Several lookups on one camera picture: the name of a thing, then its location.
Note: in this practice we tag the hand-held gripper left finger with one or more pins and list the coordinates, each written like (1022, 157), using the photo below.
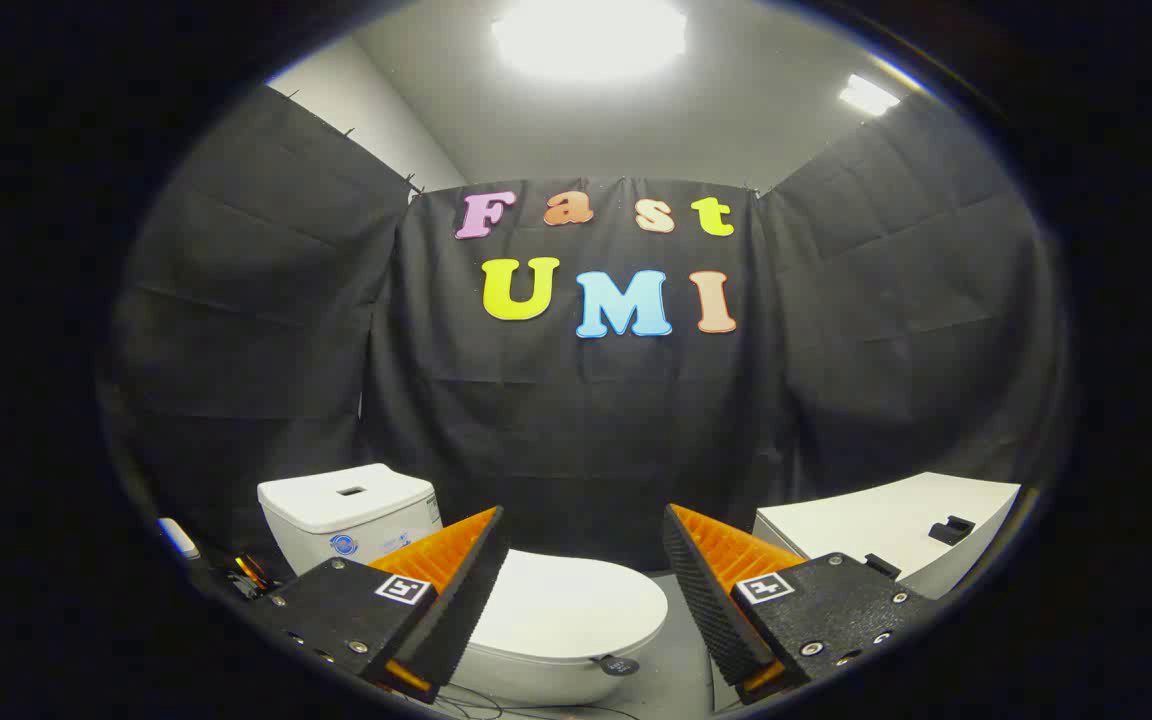
(466, 600)

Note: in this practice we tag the large round ceiling light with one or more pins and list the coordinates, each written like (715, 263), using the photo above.
(586, 40)

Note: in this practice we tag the black backdrop cloth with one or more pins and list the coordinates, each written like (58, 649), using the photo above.
(586, 420)

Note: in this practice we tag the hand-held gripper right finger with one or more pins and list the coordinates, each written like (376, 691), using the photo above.
(706, 600)

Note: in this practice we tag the small white device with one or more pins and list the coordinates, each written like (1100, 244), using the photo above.
(178, 538)

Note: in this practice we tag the white cabinet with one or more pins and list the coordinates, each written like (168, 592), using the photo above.
(866, 525)

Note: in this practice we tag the white toilet lid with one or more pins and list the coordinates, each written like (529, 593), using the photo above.
(576, 600)

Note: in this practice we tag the small rectangular ceiling light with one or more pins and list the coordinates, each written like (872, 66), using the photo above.
(868, 95)

